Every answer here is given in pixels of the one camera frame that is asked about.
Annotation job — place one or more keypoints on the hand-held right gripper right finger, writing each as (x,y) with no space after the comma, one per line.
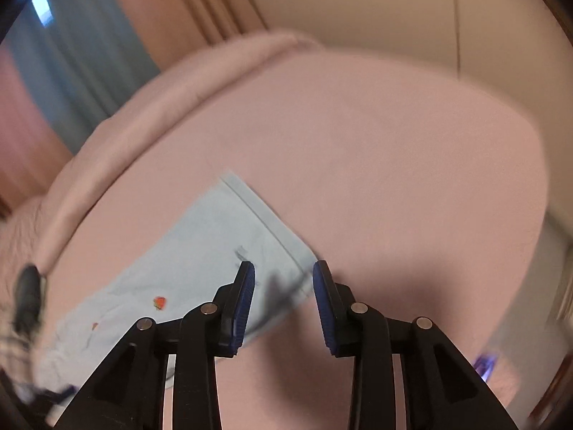
(321,300)

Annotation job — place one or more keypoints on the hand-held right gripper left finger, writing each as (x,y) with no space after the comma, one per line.
(245,295)

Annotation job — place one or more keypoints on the light blue denim pants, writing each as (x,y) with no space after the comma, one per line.
(179,260)

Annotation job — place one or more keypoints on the pink bed sheet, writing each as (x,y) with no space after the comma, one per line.
(380,188)

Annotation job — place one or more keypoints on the pink curtain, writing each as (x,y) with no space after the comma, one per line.
(179,9)
(27,143)

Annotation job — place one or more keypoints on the small purple object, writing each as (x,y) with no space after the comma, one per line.
(485,366)

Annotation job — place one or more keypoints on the pink duvet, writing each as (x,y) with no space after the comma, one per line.
(156,107)

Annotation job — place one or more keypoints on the blue sheer curtain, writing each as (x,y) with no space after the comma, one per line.
(76,62)

